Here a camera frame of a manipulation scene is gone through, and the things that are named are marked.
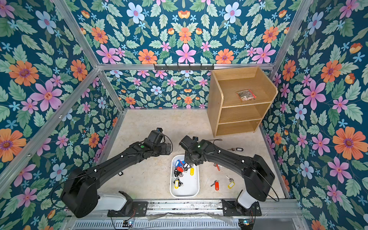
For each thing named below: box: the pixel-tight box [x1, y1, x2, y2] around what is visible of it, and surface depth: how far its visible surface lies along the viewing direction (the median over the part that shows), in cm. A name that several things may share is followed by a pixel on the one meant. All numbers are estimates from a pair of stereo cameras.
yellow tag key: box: [225, 175, 236, 190], surface depth 84 cm
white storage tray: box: [169, 154, 200, 198], surface depth 86 cm
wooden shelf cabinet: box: [207, 66, 279, 138], surface depth 91 cm
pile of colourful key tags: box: [173, 159, 195, 190], surface depth 88 cm
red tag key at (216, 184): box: [210, 179, 219, 191], surface depth 84 cm
